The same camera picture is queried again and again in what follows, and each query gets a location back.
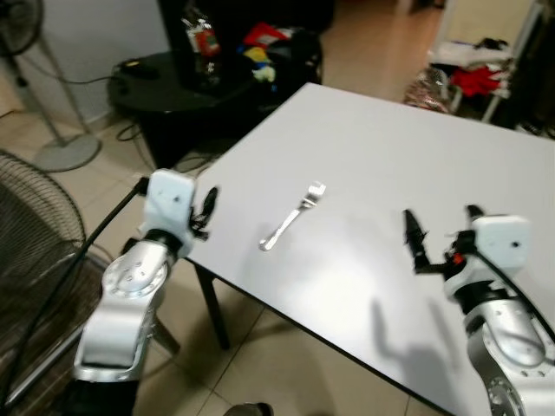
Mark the grey pedestal fan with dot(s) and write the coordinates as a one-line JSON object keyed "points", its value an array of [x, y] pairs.
{"points": [[68, 152]]}

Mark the red blue yellow plush toy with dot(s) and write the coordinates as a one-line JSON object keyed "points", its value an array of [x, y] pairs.
{"points": [[260, 48]]}

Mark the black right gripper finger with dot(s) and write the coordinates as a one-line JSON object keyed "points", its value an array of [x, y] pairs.
{"points": [[416, 241], [474, 213]]}

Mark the small black device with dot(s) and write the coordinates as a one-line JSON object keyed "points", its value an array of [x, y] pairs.
{"points": [[140, 68]]}

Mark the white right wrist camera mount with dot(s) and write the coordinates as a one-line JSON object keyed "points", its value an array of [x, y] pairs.
{"points": [[501, 247]]}

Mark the white clothes rack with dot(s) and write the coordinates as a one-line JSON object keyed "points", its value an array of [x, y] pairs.
{"points": [[486, 52]]}

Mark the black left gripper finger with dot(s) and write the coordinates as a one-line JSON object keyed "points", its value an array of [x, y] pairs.
{"points": [[211, 203], [199, 198]]}

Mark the black table leg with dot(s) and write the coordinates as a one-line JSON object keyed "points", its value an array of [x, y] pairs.
{"points": [[212, 308]]}

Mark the patterned brown bag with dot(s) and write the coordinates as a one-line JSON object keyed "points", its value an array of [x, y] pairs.
{"points": [[427, 91]]}

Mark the silver metal fork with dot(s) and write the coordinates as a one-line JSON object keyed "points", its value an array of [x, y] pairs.
{"points": [[292, 217]]}

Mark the black robot torso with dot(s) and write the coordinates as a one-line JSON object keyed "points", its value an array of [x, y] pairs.
{"points": [[100, 399]]}

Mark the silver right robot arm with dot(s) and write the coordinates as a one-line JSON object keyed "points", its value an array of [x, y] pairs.
{"points": [[507, 347]]}

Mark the black cabinet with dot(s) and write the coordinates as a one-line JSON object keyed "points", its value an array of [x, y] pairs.
{"points": [[539, 61]]}

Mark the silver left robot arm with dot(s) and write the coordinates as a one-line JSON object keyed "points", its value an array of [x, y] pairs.
{"points": [[130, 295]]}

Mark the black round side table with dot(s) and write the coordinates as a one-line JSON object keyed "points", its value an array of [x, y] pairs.
{"points": [[165, 108]]}

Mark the grey metal stand leg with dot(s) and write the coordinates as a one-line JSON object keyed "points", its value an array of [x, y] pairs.
{"points": [[166, 336]]}

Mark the red cloth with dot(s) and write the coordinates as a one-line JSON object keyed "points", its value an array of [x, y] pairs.
{"points": [[475, 81]]}

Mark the clear bottle with red label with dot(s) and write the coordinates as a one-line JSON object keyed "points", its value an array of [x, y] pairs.
{"points": [[204, 43]]}

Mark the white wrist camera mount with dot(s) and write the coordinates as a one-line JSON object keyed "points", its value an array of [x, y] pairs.
{"points": [[501, 247], [168, 201]]}

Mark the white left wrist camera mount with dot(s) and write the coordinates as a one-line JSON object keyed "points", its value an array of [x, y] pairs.
{"points": [[168, 201]]}

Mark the black television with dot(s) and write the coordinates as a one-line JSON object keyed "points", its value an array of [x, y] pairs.
{"points": [[251, 10]]}

